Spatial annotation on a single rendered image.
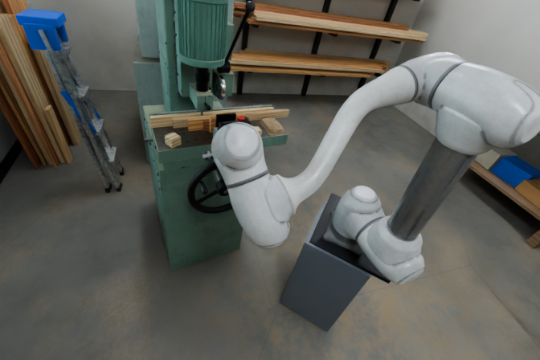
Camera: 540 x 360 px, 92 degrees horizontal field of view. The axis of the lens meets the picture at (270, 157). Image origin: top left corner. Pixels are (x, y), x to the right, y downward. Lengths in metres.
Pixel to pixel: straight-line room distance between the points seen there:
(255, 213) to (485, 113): 0.52
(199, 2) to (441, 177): 0.90
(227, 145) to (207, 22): 0.60
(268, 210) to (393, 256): 0.58
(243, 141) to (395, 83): 0.42
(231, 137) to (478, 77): 0.55
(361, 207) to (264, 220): 0.60
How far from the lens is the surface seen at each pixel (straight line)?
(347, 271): 1.27
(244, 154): 0.50
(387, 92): 0.72
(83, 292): 1.86
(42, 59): 2.51
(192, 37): 1.05
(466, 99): 0.73
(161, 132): 1.22
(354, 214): 1.11
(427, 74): 0.78
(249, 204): 0.56
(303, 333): 1.72
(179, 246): 1.60
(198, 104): 1.16
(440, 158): 0.81
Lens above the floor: 1.57
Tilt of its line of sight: 37 degrees down
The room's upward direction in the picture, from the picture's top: 12 degrees clockwise
